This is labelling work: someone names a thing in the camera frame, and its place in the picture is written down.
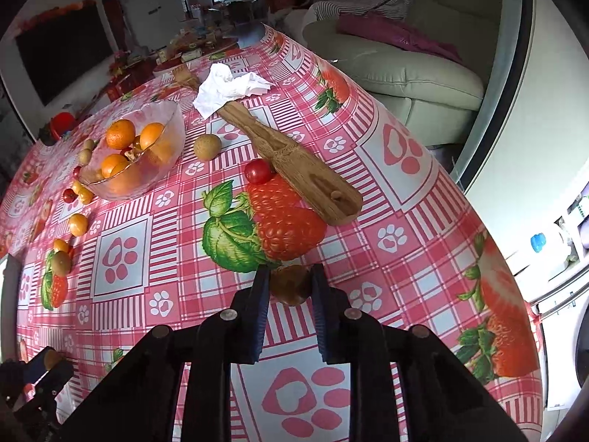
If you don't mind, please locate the red plastic container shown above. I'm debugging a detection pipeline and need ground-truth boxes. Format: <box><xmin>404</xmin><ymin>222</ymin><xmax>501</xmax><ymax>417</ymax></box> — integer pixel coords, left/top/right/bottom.
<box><xmin>50</xmin><ymin>112</ymin><xmax>77</xmax><ymax>141</ymax></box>

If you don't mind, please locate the pile of snack packets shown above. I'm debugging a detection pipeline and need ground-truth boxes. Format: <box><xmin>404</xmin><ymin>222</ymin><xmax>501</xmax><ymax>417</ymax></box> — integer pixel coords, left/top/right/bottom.
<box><xmin>110</xmin><ymin>28</ymin><xmax>240</xmax><ymax>97</ymax></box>

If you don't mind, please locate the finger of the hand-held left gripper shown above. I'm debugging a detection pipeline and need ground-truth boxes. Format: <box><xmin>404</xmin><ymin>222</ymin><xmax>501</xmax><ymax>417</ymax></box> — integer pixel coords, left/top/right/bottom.
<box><xmin>22</xmin><ymin>357</ymin><xmax>47</xmax><ymax>385</ymax></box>
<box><xmin>43</xmin><ymin>361</ymin><xmax>75</xmax><ymax>399</ymax></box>

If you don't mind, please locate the dining table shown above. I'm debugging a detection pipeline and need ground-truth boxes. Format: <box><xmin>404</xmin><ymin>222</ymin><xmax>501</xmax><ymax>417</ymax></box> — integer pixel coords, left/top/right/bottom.
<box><xmin>221</xmin><ymin>0</ymin><xmax>263</xmax><ymax>26</ymax></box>

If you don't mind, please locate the cream leather sofa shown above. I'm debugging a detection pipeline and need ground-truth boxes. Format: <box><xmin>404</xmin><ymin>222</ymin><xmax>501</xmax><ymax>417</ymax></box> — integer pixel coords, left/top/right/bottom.
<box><xmin>301</xmin><ymin>0</ymin><xmax>504</xmax><ymax>136</ymax></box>

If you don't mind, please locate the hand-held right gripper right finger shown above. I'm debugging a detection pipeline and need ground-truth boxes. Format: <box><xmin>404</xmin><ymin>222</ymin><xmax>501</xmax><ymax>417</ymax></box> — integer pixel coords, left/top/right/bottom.
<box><xmin>310</xmin><ymin>264</ymin><xmax>530</xmax><ymax>442</ymax></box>

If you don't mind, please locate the dark orange kumquat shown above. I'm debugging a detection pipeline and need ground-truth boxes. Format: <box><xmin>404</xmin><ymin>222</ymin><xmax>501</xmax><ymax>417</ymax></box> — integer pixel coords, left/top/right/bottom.
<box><xmin>271</xmin><ymin>264</ymin><xmax>314</xmax><ymax>306</ymax></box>

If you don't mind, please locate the purple cloth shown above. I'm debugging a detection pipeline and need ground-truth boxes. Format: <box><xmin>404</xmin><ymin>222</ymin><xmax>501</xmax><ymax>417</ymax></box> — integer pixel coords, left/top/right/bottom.
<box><xmin>337</xmin><ymin>11</ymin><xmax>463</xmax><ymax>64</ymax></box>

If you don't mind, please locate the white washing machine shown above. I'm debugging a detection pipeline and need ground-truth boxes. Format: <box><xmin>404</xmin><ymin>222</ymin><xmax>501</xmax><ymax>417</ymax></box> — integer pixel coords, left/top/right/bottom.
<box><xmin>527</xmin><ymin>258</ymin><xmax>589</xmax><ymax>442</ymax></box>

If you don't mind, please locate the long wooden paddle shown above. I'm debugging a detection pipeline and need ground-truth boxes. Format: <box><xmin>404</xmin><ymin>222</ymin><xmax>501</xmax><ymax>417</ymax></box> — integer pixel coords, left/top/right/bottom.
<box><xmin>171</xmin><ymin>65</ymin><xmax>363</xmax><ymax>227</ymax></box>

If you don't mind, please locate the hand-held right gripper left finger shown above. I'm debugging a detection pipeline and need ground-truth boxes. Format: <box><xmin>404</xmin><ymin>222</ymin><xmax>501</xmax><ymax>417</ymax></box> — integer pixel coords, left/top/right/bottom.
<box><xmin>60</xmin><ymin>266</ymin><xmax>272</xmax><ymax>442</ymax></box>

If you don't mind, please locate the sliding door frame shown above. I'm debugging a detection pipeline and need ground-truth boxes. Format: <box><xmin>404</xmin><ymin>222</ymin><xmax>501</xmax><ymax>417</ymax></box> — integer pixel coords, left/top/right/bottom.
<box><xmin>462</xmin><ymin>0</ymin><xmax>537</xmax><ymax>194</ymax></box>

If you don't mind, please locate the crumpled white tissue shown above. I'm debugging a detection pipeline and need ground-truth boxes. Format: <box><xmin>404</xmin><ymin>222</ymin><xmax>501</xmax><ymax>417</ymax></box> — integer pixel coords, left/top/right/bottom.
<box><xmin>192</xmin><ymin>63</ymin><xmax>274</xmax><ymax>119</ymax></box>

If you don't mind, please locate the black television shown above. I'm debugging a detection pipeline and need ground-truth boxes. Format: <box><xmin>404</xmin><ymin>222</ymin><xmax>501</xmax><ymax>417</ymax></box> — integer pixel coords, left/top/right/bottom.
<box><xmin>15</xmin><ymin>2</ymin><xmax>116</xmax><ymax>106</ymax></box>

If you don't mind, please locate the clear glass bowl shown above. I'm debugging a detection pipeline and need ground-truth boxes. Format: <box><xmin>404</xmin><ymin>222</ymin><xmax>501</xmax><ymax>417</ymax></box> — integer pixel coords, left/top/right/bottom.
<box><xmin>79</xmin><ymin>99</ymin><xmax>186</xmax><ymax>202</ymax></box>

